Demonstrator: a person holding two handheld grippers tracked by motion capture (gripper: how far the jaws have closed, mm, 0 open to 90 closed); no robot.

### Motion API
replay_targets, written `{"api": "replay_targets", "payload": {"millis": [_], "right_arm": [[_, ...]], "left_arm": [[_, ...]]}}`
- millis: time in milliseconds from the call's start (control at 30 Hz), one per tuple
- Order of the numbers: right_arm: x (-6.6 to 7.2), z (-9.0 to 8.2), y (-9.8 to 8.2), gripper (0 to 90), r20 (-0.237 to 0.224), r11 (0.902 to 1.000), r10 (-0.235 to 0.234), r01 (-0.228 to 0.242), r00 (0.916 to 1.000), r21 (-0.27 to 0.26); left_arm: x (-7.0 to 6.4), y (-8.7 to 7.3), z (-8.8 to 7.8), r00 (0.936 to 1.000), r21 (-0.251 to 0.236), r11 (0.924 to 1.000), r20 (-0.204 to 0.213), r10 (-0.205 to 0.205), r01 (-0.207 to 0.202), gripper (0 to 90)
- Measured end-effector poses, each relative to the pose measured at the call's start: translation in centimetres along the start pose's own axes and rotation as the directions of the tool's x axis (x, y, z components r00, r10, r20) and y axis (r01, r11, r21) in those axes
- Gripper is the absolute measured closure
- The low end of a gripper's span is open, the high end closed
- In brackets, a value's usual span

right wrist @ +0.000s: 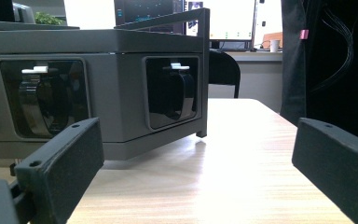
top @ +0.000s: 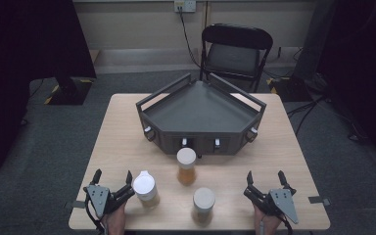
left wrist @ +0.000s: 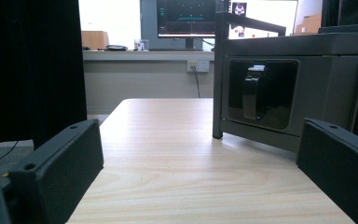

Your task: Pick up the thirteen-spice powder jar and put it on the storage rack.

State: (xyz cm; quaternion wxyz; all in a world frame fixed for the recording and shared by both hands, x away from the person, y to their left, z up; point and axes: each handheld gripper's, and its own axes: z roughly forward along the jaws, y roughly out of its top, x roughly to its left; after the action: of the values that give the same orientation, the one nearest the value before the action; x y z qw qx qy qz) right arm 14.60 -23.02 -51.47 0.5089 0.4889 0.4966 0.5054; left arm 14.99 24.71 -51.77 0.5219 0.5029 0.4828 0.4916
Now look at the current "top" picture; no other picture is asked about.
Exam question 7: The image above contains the black floor cable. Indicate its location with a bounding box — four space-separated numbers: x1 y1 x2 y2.
287 94 327 137
326 97 370 143

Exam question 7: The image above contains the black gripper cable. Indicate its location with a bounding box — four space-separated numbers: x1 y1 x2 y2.
83 195 108 235
282 216 295 235

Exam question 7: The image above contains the black folding chair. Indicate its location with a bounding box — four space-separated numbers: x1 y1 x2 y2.
199 23 274 93

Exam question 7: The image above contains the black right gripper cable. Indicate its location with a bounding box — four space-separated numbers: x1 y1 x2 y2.
282 216 295 235

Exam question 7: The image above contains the black wall socket cable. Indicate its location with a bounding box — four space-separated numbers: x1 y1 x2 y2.
177 9 202 69

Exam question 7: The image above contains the amber jar with beige lid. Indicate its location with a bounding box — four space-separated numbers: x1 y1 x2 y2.
175 147 198 186

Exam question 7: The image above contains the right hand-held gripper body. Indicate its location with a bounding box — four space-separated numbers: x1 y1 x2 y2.
243 187 300 225

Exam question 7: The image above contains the black curtain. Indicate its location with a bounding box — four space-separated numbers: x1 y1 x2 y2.
317 0 376 170
0 0 98 179

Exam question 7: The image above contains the white wall socket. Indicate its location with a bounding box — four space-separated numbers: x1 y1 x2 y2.
173 0 198 14

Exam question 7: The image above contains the pale jar with grey lid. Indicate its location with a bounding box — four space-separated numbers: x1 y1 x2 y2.
191 187 216 226

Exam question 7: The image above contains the dark grey corner rack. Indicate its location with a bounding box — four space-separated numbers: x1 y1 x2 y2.
135 71 268 157

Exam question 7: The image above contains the jar with white spouted lid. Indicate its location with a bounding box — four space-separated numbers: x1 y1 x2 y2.
132 169 161 210

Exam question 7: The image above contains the grey upright panel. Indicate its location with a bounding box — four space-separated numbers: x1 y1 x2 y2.
293 0 338 82

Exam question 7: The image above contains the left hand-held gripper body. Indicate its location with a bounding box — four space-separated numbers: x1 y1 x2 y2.
83 183 136 219

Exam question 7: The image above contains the black stand base yellow tape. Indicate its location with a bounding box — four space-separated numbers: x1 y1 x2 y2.
266 76 313 103
43 76 94 106

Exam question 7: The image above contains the person's right hand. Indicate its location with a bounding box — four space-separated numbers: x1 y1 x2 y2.
253 205 284 235

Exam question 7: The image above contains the grey table edge tab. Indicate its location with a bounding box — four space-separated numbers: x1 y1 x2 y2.
307 195 331 207
63 200 88 211

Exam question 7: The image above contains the left black rotary knob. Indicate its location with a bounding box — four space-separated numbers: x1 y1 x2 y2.
143 125 157 142

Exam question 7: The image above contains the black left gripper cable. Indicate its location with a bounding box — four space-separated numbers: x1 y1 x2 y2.
83 195 108 235

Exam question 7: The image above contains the person's left hand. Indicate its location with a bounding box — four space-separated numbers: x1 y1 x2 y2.
101 203 127 235

